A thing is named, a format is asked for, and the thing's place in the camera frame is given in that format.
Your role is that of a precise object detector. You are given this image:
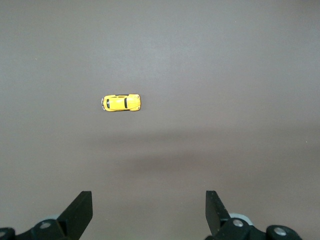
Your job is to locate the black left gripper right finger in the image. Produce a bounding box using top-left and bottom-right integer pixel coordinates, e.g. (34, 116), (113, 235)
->
(204, 190), (303, 240)

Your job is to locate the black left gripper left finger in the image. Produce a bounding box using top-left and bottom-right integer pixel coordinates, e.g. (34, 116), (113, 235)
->
(0, 190), (93, 240)

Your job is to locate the yellow beetle toy car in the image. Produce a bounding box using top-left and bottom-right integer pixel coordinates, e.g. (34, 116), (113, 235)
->
(100, 93), (142, 113)

